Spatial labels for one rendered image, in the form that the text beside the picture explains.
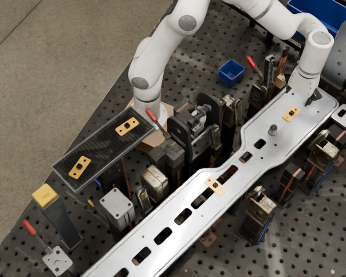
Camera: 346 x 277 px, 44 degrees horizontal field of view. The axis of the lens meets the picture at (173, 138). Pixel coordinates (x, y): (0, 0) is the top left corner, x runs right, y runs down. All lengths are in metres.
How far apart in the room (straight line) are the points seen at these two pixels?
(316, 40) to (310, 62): 0.09
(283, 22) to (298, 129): 0.53
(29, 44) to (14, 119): 0.71
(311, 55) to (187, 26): 0.43
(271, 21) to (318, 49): 0.19
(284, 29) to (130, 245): 0.88
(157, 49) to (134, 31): 1.95
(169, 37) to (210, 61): 0.85
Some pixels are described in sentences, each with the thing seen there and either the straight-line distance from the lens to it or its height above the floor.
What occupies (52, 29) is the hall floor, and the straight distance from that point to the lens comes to 3.68.
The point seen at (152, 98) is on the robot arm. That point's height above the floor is 1.00.
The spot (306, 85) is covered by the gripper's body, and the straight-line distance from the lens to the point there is 1.65.
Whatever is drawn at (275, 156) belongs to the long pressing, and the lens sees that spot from 1.72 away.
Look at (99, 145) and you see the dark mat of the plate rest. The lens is 1.54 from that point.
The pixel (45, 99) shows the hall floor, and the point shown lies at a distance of 3.22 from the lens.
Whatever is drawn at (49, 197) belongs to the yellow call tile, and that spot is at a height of 1.16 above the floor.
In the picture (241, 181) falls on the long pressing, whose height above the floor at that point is 1.00.
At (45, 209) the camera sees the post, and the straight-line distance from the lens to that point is 1.50.
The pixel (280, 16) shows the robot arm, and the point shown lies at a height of 1.52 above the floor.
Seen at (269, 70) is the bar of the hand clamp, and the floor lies 1.16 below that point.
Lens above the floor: 2.46
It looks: 58 degrees down
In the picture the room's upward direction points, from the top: straight up
